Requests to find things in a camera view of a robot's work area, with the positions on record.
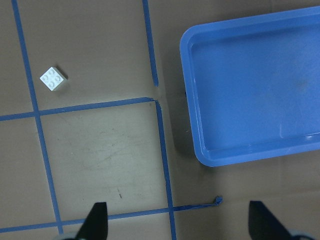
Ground white block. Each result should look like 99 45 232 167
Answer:
39 67 68 92

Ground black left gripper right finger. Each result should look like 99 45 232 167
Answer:
249 200 292 240

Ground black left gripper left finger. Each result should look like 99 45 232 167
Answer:
74 202 109 240

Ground blue plastic tray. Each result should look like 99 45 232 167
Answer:
179 6 320 167

